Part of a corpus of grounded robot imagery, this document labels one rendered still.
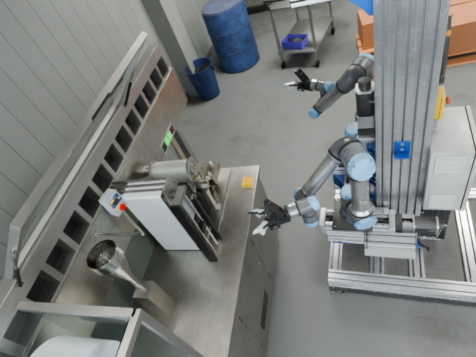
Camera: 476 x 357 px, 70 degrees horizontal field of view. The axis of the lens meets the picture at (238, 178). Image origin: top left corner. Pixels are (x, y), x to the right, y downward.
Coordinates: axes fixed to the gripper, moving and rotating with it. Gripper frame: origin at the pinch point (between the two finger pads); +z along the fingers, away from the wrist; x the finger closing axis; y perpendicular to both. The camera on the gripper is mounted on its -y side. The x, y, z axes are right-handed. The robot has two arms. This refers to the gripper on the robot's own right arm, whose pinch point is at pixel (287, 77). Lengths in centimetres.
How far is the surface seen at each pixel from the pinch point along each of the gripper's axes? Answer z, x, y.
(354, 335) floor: -96, -115, 109
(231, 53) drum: 215, 123, 108
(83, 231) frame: 4, -159, -44
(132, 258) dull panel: 6, -158, -4
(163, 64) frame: 77, -39, -33
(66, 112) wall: 175, -101, -15
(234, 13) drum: 202, 146, 62
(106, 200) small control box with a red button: -25, -141, -67
